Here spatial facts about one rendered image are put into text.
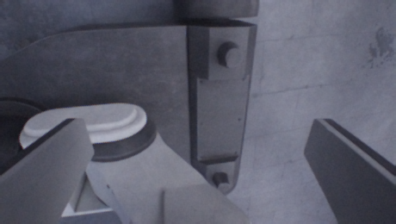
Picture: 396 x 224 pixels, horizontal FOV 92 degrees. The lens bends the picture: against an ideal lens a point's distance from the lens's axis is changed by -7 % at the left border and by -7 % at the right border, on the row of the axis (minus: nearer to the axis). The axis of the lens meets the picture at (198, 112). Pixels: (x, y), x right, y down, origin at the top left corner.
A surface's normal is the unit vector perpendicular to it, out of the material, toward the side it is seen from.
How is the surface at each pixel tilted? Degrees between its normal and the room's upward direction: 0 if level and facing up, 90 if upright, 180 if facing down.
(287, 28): 0
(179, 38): 0
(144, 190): 90
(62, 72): 0
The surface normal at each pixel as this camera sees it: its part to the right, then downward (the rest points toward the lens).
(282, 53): 0.18, 0.48
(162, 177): 0.00, -0.87
